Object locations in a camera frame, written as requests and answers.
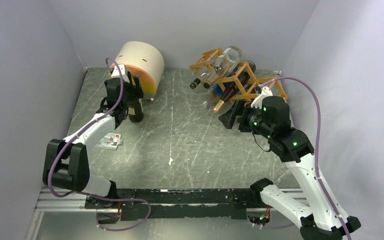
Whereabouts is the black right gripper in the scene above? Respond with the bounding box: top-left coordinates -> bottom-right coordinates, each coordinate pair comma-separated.
218,98 -> 274,139

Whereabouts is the dark green wine bottle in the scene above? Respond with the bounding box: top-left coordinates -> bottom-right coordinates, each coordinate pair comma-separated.
127,98 -> 144,123

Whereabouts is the large clear glass bottle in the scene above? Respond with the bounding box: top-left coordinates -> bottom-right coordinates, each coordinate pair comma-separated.
200,45 -> 243,89

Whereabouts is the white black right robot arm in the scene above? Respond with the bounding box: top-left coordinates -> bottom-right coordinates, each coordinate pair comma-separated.
221,95 -> 361,240

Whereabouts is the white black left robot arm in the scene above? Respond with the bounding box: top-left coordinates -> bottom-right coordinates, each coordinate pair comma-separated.
42,72 -> 144,208

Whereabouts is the blue labelled clear bottle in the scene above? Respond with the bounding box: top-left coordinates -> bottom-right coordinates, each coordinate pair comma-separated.
203,81 -> 236,113

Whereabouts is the wooden wine rack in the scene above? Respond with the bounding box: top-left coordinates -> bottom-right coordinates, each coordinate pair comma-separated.
189,46 -> 289,112

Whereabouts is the dark bottle gold foil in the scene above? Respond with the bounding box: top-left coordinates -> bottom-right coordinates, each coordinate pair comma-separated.
213,70 -> 250,113

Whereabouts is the clear bottle black cap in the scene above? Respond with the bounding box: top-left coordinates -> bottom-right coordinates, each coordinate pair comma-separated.
189,64 -> 220,89

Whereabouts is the white orange yellow bread box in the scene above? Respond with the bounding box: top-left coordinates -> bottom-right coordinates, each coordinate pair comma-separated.
115,41 -> 165,100

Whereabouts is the clear plastic packet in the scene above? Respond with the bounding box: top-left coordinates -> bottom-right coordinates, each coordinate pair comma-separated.
94,133 -> 123,151

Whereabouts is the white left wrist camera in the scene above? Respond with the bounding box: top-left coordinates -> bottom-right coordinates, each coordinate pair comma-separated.
110,64 -> 129,82

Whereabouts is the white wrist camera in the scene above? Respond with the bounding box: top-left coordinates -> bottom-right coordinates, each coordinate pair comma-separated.
250,86 -> 273,109
110,64 -> 129,82

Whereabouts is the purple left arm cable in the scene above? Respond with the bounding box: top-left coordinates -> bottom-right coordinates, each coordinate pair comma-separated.
47,57 -> 125,199

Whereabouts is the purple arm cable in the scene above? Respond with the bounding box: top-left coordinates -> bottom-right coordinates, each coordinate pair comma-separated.
258,76 -> 354,240
47,57 -> 125,199

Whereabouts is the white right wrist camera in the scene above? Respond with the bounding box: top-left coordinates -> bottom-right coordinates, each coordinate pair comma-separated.
250,86 -> 273,109

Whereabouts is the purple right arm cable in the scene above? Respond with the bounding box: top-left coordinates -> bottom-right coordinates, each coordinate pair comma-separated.
258,76 -> 354,240

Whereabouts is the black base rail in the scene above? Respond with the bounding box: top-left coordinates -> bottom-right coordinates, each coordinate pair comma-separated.
84,188 -> 266,221

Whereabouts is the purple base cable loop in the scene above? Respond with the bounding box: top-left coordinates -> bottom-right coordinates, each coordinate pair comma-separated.
89,195 -> 152,233

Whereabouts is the aluminium frame rail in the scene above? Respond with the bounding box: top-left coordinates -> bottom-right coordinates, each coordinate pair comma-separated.
24,188 -> 315,240

